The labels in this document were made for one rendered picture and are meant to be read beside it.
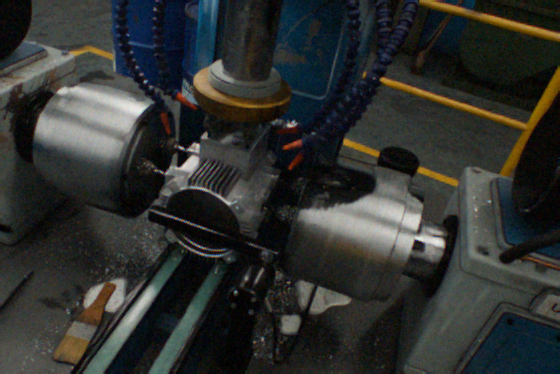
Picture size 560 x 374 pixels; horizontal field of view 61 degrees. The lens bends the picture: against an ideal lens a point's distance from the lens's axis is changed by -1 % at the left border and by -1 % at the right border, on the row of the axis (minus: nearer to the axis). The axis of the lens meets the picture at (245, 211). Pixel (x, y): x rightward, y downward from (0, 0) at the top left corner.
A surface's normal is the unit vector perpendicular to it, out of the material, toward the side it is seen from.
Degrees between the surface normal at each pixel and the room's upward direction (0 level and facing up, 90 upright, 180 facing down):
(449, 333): 89
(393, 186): 9
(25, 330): 0
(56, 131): 51
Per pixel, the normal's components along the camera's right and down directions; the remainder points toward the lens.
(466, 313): -0.33, 0.54
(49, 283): 0.14, -0.78
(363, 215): -0.13, -0.19
